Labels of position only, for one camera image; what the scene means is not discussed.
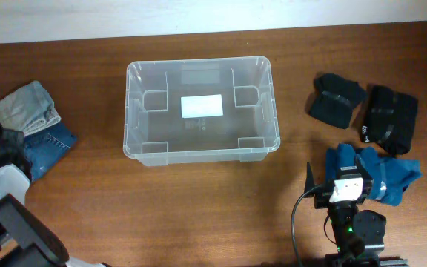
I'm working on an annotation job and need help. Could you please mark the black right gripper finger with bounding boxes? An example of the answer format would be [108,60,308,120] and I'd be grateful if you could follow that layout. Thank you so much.
[354,155,373,182]
[304,162,315,193]

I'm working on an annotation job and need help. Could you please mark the blue garment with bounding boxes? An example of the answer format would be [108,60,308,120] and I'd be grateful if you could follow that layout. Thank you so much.
[325,144,422,206]

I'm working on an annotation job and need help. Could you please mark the black garment with white print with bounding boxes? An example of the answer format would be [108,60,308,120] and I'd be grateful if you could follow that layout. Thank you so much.
[360,85,418,156]

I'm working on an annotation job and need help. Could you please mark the small black garment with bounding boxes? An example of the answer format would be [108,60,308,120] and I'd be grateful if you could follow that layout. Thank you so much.
[308,73,367,129]

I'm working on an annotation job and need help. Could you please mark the dark blue jeans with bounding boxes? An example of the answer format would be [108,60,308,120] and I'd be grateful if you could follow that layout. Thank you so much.
[24,122,77,183]

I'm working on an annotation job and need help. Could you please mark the light blue jeans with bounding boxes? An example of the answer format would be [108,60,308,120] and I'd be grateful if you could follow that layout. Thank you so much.
[0,81,62,136]

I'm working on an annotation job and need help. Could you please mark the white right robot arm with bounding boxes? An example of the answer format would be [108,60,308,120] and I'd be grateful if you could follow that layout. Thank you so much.
[304,159,408,267]

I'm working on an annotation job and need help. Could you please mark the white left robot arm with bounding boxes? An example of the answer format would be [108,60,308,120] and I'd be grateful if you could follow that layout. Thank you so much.
[0,123,107,267]

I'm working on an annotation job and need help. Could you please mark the clear plastic storage bin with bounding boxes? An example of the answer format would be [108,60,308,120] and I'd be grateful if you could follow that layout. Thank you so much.
[123,56,281,166]

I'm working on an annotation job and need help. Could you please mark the white label in bin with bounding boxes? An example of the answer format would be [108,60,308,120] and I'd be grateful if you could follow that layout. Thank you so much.
[181,94,223,119]

